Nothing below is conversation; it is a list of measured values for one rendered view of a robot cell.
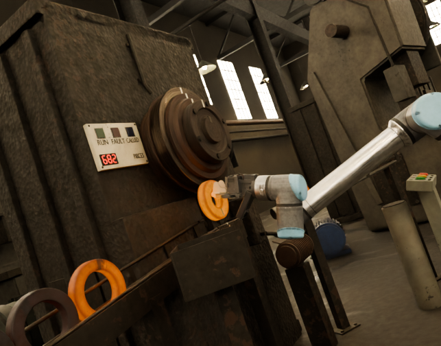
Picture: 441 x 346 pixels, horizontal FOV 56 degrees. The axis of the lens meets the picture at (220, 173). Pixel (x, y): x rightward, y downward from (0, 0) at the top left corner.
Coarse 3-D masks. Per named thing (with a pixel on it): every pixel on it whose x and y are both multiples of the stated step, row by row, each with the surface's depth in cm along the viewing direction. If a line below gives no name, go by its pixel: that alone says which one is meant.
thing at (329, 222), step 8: (320, 224) 368; (328, 224) 365; (336, 224) 364; (320, 232) 364; (328, 232) 363; (336, 232) 362; (344, 232) 379; (320, 240) 364; (328, 240) 363; (336, 240) 362; (344, 240) 362; (328, 248) 363; (336, 248) 362; (344, 248) 380; (328, 256) 376; (336, 256) 375
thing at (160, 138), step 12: (168, 96) 175; (156, 108) 171; (156, 120) 168; (156, 132) 166; (156, 144) 167; (168, 144) 164; (168, 156) 165; (228, 156) 200; (168, 168) 168; (180, 168) 166; (180, 180) 172; (192, 180) 170; (204, 180) 177; (216, 180) 184
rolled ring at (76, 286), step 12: (84, 264) 118; (96, 264) 121; (108, 264) 125; (72, 276) 117; (84, 276) 117; (108, 276) 126; (120, 276) 127; (72, 288) 114; (120, 288) 125; (72, 300) 113; (84, 300) 114; (84, 312) 113
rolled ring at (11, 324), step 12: (48, 288) 108; (24, 300) 102; (36, 300) 104; (48, 300) 107; (60, 300) 109; (12, 312) 100; (24, 312) 101; (60, 312) 111; (72, 312) 111; (12, 324) 98; (24, 324) 100; (72, 324) 110; (12, 336) 97; (24, 336) 99
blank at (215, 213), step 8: (208, 184) 156; (200, 192) 153; (208, 192) 154; (200, 200) 152; (208, 200) 152; (216, 200) 161; (224, 200) 161; (208, 208) 151; (216, 208) 155; (224, 208) 159; (208, 216) 153; (216, 216) 153; (224, 216) 157
